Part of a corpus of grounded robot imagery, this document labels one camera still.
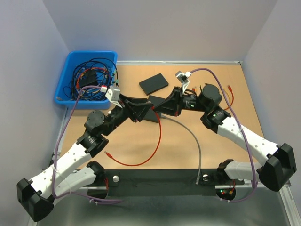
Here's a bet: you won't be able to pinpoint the blue plastic bin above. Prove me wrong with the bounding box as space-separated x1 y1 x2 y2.
54 50 118 110

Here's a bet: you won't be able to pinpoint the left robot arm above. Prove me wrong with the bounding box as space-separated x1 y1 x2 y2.
16 95 153 222

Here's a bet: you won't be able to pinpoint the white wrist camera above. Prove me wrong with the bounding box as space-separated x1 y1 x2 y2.
100 85 120 105
175 71 191 93

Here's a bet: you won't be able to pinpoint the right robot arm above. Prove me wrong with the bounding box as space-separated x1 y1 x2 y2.
155 84 296 192

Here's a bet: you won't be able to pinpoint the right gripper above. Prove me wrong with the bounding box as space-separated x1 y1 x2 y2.
153 87 209 117

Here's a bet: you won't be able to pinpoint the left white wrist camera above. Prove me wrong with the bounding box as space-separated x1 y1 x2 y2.
100 85 120 105

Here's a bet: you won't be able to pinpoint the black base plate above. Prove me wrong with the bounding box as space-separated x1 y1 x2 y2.
84 168 246 197

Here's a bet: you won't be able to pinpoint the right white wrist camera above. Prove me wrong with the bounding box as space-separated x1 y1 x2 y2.
175 71 191 93

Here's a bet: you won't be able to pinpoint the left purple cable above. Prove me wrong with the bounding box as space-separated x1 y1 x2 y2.
51 85 124 206

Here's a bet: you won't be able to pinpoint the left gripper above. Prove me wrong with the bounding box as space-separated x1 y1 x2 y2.
102 94 154 137

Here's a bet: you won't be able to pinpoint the black network switch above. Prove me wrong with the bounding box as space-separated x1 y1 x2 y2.
144 95 165 123
139 73 169 96

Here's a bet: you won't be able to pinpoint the tangled cables in bin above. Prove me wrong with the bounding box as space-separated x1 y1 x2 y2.
62 58 119 101

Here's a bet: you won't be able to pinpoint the aluminium rail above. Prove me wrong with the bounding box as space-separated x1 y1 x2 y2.
37 167 292 203

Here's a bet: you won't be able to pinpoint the red short patch cable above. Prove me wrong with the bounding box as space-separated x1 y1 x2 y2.
191 84 235 111

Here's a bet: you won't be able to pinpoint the grey ethernet cable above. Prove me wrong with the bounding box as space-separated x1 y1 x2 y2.
161 115 203 185

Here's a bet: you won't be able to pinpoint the red ethernet cable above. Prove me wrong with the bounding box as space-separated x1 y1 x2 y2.
104 105 163 167

